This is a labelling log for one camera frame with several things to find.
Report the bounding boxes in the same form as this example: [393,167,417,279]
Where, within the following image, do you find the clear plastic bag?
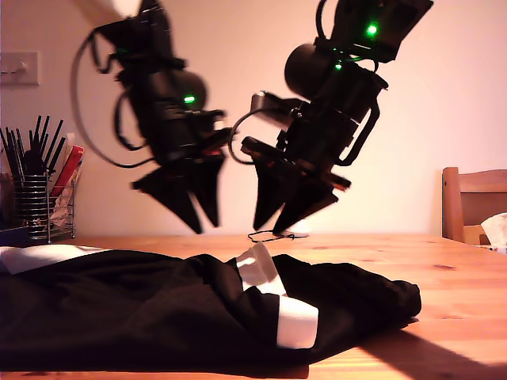
[51,192,76,230]

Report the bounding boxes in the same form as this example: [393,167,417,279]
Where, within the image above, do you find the white light switch plate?
[0,51,41,87]

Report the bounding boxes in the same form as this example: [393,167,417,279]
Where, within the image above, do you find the white tissue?
[479,212,507,249]

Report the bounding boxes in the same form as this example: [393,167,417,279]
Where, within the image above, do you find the thin black camera cable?
[247,230,297,243]

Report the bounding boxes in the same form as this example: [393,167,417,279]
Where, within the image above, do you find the dark blue box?
[0,227,30,249]

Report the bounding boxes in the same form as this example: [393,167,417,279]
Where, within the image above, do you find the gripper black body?
[241,101,364,189]

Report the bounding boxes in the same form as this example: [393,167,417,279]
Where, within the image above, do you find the wrist camera black cable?
[231,109,263,165]

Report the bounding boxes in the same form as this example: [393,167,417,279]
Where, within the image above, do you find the patterned tissue box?
[474,244,507,257]

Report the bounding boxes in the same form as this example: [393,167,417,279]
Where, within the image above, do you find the dark brown jar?
[0,172,17,232]

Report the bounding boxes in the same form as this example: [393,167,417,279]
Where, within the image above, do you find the metal wire utensil caddy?
[12,175,77,245]

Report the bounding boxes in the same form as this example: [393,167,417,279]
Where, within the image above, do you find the wooden chair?
[440,167,507,246]

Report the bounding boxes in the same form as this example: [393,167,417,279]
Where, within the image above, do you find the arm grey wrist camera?
[251,90,302,124]

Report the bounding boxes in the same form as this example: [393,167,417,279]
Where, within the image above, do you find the red paper packet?
[51,146,86,198]

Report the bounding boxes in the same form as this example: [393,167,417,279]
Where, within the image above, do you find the black shorts with white stripes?
[0,241,423,373]

